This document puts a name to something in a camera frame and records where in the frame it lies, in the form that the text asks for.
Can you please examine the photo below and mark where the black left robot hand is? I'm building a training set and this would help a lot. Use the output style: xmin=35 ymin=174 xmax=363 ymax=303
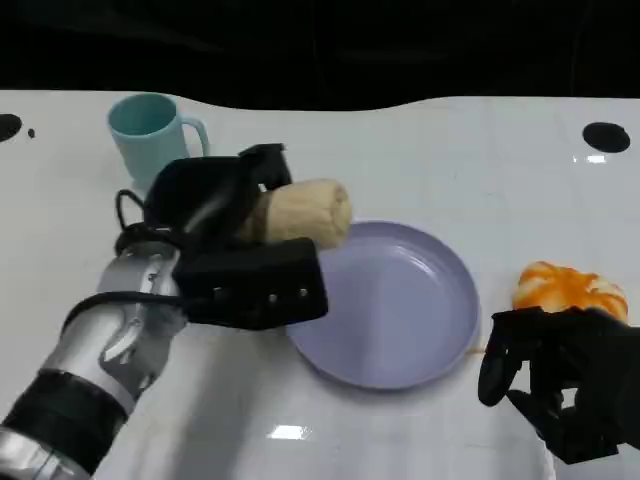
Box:
xmin=142 ymin=143 xmax=295 ymax=247

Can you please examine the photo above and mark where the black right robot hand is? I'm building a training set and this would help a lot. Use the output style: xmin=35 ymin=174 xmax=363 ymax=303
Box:
xmin=477 ymin=305 xmax=640 ymax=464

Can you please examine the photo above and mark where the beige towel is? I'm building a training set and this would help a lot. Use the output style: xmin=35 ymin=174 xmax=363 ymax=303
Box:
xmin=236 ymin=178 xmax=354 ymax=250

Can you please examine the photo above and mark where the orange and white bread roll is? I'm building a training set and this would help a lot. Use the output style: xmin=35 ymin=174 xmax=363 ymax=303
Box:
xmin=511 ymin=259 xmax=630 ymax=320

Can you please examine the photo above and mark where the pale green mug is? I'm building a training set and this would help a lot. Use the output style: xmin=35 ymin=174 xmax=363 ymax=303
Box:
xmin=107 ymin=92 xmax=211 ymax=190

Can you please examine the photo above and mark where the lilac plate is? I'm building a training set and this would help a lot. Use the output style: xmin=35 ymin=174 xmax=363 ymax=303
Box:
xmin=284 ymin=221 xmax=481 ymax=392

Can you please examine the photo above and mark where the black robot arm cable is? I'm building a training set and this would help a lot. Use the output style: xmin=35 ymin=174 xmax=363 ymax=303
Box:
xmin=62 ymin=291 xmax=194 ymax=331
xmin=114 ymin=188 xmax=177 ymax=251

